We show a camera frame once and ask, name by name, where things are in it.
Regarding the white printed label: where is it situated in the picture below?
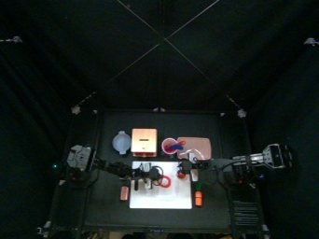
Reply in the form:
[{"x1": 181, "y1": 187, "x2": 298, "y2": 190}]
[{"x1": 233, "y1": 200, "x2": 259, "y2": 231}]

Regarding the pink cutting board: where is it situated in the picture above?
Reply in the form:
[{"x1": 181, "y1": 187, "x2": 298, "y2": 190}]
[{"x1": 177, "y1": 136, "x2": 214, "y2": 162}]

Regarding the red ring dough cutter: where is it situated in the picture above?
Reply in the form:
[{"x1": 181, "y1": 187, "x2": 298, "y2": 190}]
[{"x1": 158, "y1": 175, "x2": 174, "y2": 189}]

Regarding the thin white crossing cord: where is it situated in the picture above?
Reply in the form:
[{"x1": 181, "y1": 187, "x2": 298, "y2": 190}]
[
  {"x1": 117, "y1": 0, "x2": 242, "y2": 110},
  {"x1": 79, "y1": 0, "x2": 221, "y2": 105}
]

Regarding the orange toy carrot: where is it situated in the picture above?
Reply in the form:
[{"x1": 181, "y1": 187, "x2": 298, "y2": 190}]
[{"x1": 195, "y1": 183, "x2": 205, "y2": 207}]

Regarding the blue toy utensil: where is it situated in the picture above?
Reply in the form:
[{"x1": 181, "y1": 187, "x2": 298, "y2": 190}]
[{"x1": 167, "y1": 144, "x2": 185, "y2": 154}]

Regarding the white work mat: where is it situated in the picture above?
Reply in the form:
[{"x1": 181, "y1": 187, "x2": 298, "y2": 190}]
[{"x1": 129, "y1": 161, "x2": 195, "y2": 210}]

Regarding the pink dough block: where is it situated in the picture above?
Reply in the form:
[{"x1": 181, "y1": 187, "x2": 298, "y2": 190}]
[{"x1": 121, "y1": 185, "x2": 130, "y2": 202}]

